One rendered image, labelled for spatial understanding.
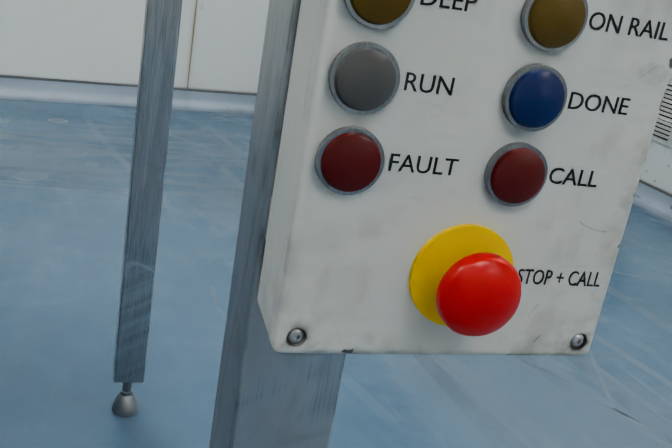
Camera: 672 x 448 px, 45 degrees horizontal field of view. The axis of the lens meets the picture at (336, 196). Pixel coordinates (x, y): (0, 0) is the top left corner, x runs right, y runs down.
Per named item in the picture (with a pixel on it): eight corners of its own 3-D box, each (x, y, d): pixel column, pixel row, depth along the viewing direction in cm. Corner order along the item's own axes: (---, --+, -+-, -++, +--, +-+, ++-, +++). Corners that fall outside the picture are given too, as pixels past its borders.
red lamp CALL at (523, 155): (541, 209, 38) (556, 152, 37) (487, 205, 37) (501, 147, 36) (533, 203, 38) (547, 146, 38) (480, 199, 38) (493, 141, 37)
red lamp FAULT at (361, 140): (378, 198, 35) (390, 136, 34) (317, 193, 35) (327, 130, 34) (373, 191, 36) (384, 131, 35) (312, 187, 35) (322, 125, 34)
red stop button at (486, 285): (517, 344, 37) (538, 264, 36) (436, 343, 36) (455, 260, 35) (476, 299, 41) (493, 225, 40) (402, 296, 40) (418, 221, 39)
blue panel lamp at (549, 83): (560, 134, 37) (576, 73, 36) (505, 128, 36) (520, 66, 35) (551, 129, 37) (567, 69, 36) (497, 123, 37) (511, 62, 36)
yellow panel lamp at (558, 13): (581, 54, 35) (598, -11, 35) (525, 46, 35) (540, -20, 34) (571, 51, 36) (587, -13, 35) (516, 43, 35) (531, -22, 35)
